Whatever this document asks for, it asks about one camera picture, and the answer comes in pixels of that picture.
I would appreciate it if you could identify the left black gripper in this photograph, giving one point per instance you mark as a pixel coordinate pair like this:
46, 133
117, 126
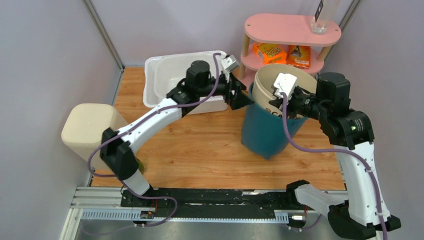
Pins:
239, 99

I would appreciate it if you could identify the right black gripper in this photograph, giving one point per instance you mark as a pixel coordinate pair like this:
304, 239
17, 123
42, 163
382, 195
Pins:
293, 114

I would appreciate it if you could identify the teal round bucket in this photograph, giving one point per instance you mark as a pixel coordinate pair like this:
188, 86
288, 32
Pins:
262, 131

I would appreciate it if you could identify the cream rectangular bin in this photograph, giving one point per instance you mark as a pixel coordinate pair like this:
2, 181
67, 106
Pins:
83, 129

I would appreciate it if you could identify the cream round bucket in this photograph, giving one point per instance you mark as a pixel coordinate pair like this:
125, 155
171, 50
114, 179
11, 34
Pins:
262, 90

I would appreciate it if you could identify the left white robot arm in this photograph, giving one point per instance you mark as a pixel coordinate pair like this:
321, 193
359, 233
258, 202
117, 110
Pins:
118, 147

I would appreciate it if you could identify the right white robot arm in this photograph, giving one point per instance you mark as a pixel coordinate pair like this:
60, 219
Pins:
364, 213

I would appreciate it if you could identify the orange snack box right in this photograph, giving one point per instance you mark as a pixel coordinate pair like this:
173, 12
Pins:
299, 56

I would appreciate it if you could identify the orange snack box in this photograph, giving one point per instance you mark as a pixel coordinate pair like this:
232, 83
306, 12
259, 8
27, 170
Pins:
299, 56
270, 53

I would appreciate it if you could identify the orange snack box left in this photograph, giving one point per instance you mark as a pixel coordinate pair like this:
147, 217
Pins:
270, 53

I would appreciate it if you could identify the pink three-tier shelf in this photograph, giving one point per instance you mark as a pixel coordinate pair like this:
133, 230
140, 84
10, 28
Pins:
284, 29

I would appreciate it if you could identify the clear glass vase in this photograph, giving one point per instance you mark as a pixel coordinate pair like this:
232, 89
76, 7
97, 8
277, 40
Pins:
323, 16

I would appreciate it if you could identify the white plastic tub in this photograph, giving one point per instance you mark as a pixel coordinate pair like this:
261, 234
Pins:
162, 73

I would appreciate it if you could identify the green glass bottle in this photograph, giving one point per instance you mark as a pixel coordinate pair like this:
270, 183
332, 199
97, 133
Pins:
141, 166

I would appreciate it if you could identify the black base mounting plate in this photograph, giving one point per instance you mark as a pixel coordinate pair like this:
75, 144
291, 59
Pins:
206, 202

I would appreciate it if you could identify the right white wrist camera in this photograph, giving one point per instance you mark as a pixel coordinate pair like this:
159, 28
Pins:
284, 85

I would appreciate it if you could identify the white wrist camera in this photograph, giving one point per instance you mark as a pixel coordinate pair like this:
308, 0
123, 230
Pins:
284, 85
229, 63

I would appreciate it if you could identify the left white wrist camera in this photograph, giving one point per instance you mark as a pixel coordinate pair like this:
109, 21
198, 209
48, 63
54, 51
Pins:
229, 63

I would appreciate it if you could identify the aluminium frame rail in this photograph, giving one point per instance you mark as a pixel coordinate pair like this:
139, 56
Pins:
103, 203

